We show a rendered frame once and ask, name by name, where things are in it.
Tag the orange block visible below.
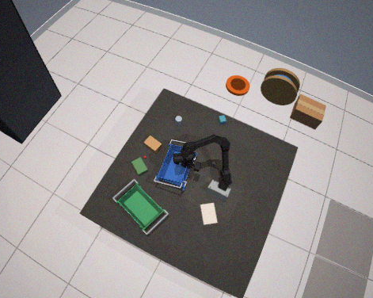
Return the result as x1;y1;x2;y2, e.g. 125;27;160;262
143;136;162;154

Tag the small teal block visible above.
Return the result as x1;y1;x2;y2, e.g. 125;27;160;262
219;115;226;124

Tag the green rectangular block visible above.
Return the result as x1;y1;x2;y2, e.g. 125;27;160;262
131;158;148;176

